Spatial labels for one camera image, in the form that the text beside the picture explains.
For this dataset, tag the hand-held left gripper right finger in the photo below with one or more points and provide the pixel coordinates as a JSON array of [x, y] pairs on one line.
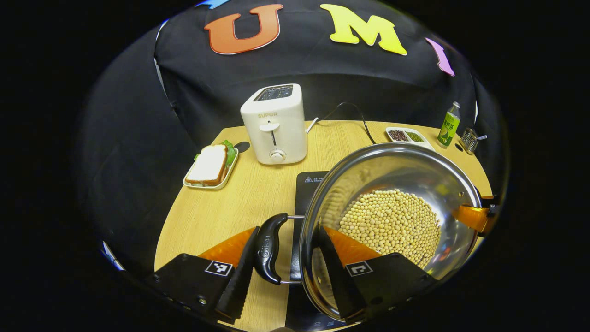
[[339, 276]]

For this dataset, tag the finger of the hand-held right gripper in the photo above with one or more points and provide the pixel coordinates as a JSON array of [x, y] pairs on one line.
[[472, 216], [489, 200]]

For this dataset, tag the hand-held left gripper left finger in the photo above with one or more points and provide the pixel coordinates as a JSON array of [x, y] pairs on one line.
[[237, 281]]

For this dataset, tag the stainless steel pot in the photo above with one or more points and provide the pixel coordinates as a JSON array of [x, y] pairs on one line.
[[396, 166]]

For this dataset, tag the black induction cooktop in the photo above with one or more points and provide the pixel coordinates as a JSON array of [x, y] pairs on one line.
[[309, 189]]

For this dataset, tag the pile of soybeans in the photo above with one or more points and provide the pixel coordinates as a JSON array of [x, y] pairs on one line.
[[392, 226]]

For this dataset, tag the green label drink bottle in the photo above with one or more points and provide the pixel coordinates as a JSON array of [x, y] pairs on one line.
[[448, 129]]

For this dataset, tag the white divided bean tray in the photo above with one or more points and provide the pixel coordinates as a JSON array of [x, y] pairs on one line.
[[408, 136]]

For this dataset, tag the white sandwich plate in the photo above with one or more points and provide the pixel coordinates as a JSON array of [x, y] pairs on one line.
[[230, 174]]

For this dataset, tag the sandwich with lettuce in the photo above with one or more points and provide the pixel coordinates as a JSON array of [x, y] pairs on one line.
[[209, 163]]

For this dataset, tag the white printed panel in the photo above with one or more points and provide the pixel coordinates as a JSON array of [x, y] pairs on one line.
[[113, 258]]

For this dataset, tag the white toaster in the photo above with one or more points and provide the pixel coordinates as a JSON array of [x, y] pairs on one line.
[[276, 120]]

